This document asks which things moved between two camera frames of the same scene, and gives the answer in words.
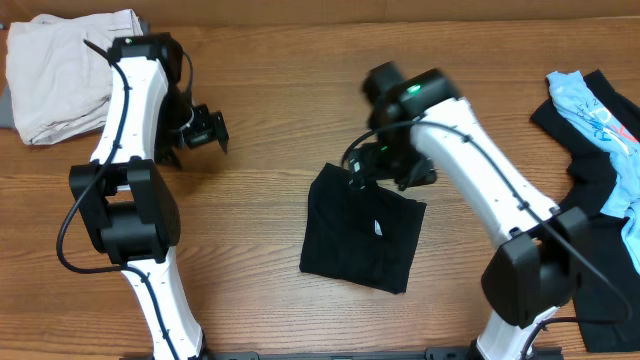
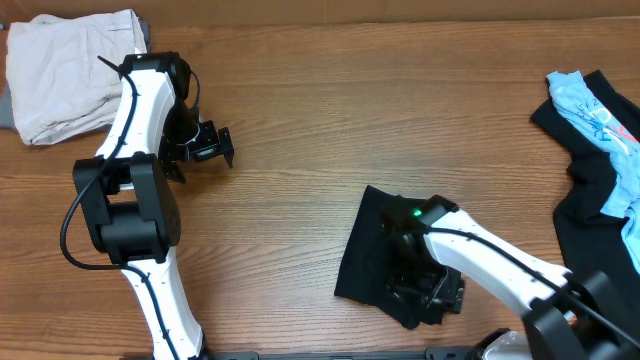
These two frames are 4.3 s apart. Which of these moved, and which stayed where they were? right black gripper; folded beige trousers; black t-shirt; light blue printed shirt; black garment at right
Moved: black t-shirt; right black gripper
Stayed: black garment at right; light blue printed shirt; folded beige trousers
